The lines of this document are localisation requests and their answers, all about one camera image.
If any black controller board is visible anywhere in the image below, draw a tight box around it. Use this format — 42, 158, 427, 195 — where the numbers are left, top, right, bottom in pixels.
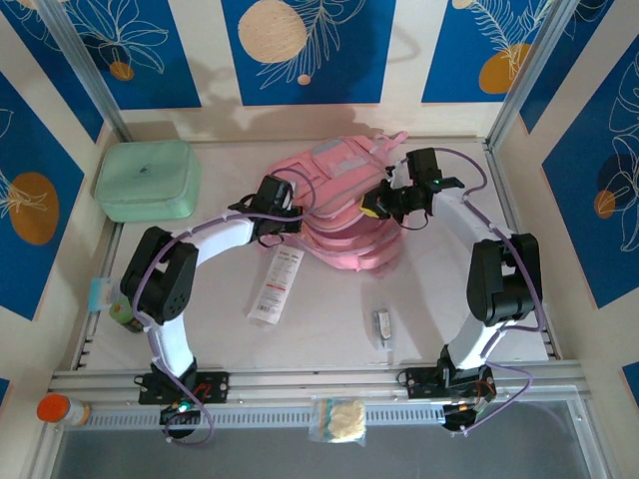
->
159, 401, 204, 426
441, 398, 495, 433

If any small green lid bottle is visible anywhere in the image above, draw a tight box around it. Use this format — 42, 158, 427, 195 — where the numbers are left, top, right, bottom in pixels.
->
108, 294, 147, 334

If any white plastic stationery packet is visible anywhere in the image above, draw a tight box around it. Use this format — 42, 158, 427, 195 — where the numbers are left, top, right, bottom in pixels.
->
246, 245, 307, 328

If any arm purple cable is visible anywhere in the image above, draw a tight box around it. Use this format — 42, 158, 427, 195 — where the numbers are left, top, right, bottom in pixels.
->
130, 168, 317, 449
432, 147, 546, 439

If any aluminium frame post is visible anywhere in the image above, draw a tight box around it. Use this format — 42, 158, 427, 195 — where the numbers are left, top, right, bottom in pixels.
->
37, 0, 132, 144
486, 0, 573, 151

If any clear bag with gloves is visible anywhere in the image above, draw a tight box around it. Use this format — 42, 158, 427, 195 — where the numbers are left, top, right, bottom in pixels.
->
308, 396, 368, 445

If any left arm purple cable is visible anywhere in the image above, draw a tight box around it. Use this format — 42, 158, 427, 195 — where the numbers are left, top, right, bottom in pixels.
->
130, 168, 317, 449

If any mint green zip case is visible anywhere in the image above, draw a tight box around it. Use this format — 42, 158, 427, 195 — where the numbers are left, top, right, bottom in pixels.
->
90, 139, 202, 224

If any aluminium table rail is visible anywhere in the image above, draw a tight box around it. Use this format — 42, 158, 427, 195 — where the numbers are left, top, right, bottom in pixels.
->
48, 359, 585, 400

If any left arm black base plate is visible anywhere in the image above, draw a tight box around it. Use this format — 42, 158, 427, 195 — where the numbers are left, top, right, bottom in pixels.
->
138, 371, 231, 405

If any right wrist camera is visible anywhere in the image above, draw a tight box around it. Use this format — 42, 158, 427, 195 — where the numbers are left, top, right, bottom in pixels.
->
390, 160, 411, 190

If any pink backpack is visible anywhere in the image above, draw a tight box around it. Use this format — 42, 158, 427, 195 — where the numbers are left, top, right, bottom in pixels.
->
266, 130, 416, 274

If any orange lid bottle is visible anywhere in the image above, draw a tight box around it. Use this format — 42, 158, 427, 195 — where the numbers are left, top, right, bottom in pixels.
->
36, 392, 92, 428

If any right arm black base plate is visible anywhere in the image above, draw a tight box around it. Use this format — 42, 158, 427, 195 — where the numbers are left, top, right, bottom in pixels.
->
397, 367, 496, 400

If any grey slotted cable duct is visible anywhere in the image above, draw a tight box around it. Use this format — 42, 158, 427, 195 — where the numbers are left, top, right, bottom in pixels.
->
79, 402, 588, 428

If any light blue tissue packet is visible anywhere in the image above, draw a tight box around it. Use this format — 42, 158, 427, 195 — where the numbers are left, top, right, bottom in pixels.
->
89, 277, 121, 314

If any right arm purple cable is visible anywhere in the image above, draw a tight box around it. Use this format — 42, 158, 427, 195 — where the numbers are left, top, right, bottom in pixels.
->
432, 147, 546, 439

